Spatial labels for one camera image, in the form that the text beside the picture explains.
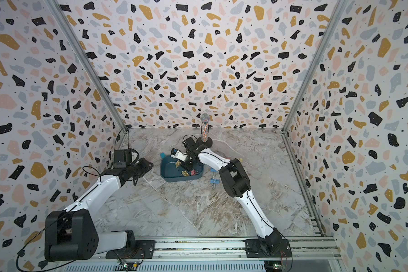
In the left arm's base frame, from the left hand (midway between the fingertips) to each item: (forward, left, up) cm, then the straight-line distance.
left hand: (153, 163), depth 88 cm
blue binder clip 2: (-12, -31, +12) cm, 35 cm away
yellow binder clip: (+6, -11, -9) cm, 15 cm away
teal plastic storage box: (+2, -6, -13) cm, 15 cm away
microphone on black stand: (+21, -26, -5) cm, 34 cm away
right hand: (+7, -13, -12) cm, 19 cm away
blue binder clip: (-4, -32, -12) cm, 34 cm away
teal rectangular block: (+15, 0, -12) cm, 19 cm away
